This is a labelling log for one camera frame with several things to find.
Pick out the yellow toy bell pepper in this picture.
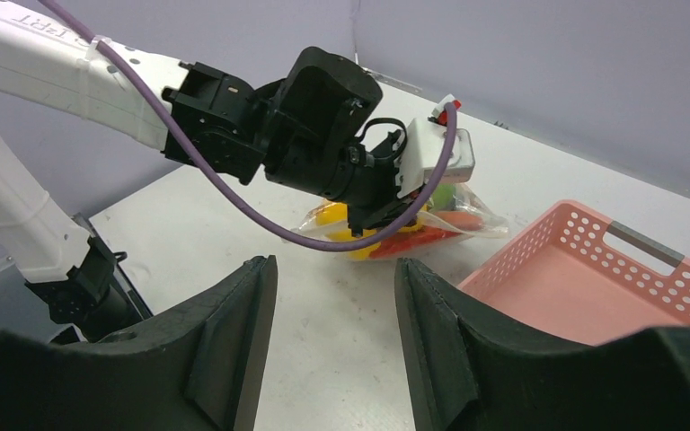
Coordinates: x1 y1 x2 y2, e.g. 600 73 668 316
308 201 418 260

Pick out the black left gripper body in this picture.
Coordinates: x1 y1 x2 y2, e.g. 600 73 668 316
335 118 416 238

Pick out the pink perforated plastic basket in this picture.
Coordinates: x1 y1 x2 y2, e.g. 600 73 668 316
458 200 690 345

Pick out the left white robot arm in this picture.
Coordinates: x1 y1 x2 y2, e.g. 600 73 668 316
0 1 429 342

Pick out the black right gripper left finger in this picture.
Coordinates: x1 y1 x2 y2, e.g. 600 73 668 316
0 256 278 430

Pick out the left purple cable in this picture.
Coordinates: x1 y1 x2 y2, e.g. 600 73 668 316
0 0 459 331

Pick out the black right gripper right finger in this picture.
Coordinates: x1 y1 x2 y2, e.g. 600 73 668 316
394 259 690 430

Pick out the aluminium table edge rail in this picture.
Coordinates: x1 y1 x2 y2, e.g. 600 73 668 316
363 67 422 95

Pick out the green toy apple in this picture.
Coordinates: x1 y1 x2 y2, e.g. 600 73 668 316
427 184 456 212

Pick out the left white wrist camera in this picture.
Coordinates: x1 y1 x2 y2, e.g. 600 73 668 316
396 94 475 198

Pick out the red watermelon slice toy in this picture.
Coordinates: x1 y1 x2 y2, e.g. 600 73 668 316
366 211 484 259

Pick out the clear dotted zip top bag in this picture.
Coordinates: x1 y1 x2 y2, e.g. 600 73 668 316
294 183 509 261

